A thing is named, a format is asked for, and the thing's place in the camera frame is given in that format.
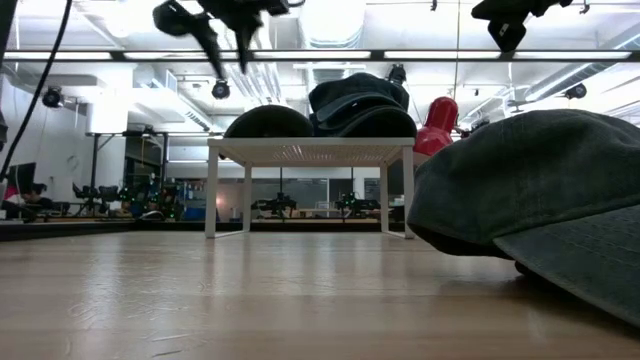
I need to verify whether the black frame post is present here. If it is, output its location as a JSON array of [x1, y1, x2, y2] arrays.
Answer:
[[0, 0, 19, 76]]

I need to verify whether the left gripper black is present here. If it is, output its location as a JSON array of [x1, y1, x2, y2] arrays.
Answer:
[[152, 0, 291, 81]]

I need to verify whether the red desk lamp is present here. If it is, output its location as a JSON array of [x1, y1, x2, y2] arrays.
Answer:
[[413, 96, 460, 158]]

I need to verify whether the black table edge rail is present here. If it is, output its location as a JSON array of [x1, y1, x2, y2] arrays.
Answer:
[[0, 218, 409, 242]]

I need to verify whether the teal blue baseball cap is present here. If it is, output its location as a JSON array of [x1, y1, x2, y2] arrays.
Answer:
[[223, 104, 316, 139]]

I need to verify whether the person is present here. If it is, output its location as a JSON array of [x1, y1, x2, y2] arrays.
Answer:
[[2, 182, 57, 222]]

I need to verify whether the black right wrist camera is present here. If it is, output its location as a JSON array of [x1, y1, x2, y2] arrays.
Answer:
[[487, 18, 528, 54]]

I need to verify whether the dark computer monitor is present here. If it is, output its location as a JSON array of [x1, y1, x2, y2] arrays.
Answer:
[[5, 162, 37, 196]]

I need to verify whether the black overhead frame beam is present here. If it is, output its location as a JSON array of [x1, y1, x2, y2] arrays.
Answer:
[[0, 48, 640, 64]]

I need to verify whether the grey baseball cap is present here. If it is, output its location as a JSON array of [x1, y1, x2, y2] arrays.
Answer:
[[406, 108, 640, 330]]

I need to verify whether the black background station frame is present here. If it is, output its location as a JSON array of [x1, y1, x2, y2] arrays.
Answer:
[[88, 130, 172, 201]]

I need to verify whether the white wire shelf rack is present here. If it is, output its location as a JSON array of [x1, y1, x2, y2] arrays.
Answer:
[[204, 136, 417, 240]]

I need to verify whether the black hanging cable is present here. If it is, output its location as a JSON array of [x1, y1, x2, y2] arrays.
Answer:
[[0, 0, 75, 182]]

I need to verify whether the black ceiling spotlight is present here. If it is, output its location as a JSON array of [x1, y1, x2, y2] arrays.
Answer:
[[211, 79, 232, 101], [42, 87, 65, 109], [564, 82, 589, 101], [387, 63, 408, 85]]

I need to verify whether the white ceiling duct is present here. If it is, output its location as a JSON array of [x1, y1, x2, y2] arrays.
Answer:
[[298, 0, 370, 50]]

